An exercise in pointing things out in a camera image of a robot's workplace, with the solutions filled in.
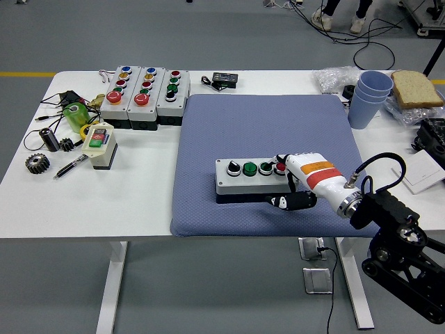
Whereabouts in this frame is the light blue plastic cup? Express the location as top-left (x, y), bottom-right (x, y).
top-left (347, 90), bottom-right (387, 130)
top-left (359, 70), bottom-right (394, 94)
top-left (353, 83), bottom-right (391, 102)

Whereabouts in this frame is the grey five-button control box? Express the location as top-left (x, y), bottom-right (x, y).
top-left (127, 65), bottom-right (165, 132)
top-left (99, 65), bottom-right (140, 129)

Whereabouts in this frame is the cream red-green switch box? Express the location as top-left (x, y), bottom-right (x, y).
top-left (82, 121), bottom-right (118, 171)

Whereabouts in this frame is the person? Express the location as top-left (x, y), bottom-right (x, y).
top-left (311, 0), bottom-right (375, 35)

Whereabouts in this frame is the slice of bread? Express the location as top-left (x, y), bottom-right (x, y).
top-left (389, 69), bottom-right (445, 109)

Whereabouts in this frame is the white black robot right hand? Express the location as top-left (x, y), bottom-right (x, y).
top-left (264, 151), bottom-right (361, 212)

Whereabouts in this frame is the grey four-control button box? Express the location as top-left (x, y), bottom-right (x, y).
top-left (155, 69), bottom-right (191, 126)
top-left (214, 158), bottom-right (300, 205)

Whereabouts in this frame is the clear plastic bag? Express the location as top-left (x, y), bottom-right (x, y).
top-left (384, 95), bottom-right (445, 127)

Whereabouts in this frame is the small black digital meter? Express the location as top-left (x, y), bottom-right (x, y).
top-left (211, 71), bottom-right (239, 89)

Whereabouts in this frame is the silver floor socket box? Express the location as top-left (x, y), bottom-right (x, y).
top-left (298, 237), bottom-right (328, 261)
top-left (302, 267), bottom-right (334, 295)

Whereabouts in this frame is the yellow tape roll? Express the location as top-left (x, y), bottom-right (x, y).
top-left (79, 120), bottom-right (102, 142)

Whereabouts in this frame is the black floor cable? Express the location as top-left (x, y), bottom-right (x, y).
top-left (290, 0), bottom-right (406, 71)

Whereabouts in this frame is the blue-grey padded mat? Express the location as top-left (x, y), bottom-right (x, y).
top-left (169, 93), bottom-right (382, 239)

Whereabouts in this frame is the large dark steel gear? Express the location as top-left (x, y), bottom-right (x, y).
top-left (24, 153), bottom-right (50, 175)

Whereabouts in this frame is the black wire with jack plug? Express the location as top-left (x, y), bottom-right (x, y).
top-left (35, 100), bottom-right (88, 122)

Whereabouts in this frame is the white table leg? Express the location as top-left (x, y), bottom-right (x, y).
top-left (335, 237), bottom-right (375, 330)
top-left (95, 239), bottom-right (129, 334)

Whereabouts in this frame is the clear bubble wrap bag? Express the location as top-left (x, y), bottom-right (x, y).
top-left (311, 65), bottom-right (362, 97)

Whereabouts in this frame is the black power cable with plug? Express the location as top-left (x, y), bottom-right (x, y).
top-left (316, 245), bottom-right (339, 334)

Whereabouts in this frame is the black mechanical assembly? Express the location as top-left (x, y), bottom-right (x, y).
top-left (412, 118), bottom-right (445, 154)

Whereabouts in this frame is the black silver pen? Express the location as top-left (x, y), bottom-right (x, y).
top-left (52, 154), bottom-right (89, 180)

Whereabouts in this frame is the black power adapter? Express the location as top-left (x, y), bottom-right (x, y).
top-left (58, 90), bottom-right (87, 106)

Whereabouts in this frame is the black cylindrical capacitor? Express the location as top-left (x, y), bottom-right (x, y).
top-left (38, 127), bottom-right (60, 153)

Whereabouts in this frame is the black meter cable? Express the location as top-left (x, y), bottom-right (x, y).
top-left (200, 74), bottom-right (223, 93)

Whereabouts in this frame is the aluminium frame rig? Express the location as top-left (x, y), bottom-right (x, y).
top-left (398, 0), bottom-right (445, 38)

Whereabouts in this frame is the white wall switch plate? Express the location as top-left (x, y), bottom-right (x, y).
top-left (391, 150), bottom-right (445, 195)

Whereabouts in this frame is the green plastic cylinder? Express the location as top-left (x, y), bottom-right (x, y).
top-left (62, 102), bottom-right (90, 134)

